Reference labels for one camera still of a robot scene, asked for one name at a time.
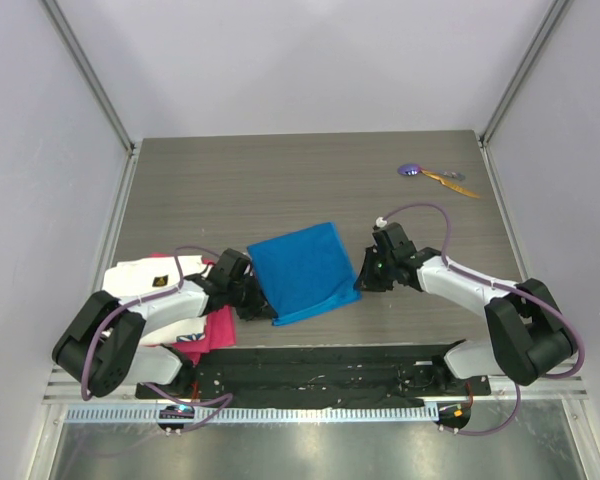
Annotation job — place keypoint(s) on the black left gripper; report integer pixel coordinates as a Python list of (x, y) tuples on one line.
[(259, 308)]

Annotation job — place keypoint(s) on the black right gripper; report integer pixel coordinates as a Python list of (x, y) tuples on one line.
[(372, 270)]

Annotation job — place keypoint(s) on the blue cloth napkin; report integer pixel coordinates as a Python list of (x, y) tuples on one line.
[(304, 274)]

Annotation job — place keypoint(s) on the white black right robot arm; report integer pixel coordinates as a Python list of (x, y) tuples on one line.
[(528, 338)]

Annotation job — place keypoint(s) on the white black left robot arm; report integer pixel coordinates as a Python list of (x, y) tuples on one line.
[(153, 319)]

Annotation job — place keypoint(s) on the pink folded cloth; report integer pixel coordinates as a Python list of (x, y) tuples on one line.
[(217, 330)]

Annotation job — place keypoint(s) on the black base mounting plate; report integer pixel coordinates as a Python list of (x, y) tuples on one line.
[(276, 381)]

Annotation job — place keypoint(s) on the iridescent purple spoon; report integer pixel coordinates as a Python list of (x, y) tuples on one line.
[(411, 169)]

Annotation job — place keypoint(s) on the white folded cloth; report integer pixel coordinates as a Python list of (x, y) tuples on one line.
[(143, 277)]

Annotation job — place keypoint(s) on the slotted white cable duct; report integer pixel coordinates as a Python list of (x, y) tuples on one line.
[(164, 413)]

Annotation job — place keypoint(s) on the aluminium front frame rail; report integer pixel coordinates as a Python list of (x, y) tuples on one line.
[(61, 389)]

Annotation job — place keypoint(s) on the right aluminium corner post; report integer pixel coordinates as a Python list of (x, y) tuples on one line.
[(548, 26)]

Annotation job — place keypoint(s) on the aluminium corner post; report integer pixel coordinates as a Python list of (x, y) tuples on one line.
[(81, 61), (548, 26)]

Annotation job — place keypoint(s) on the left aluminium corner post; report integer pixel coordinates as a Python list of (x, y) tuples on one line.
[(81, 61)]

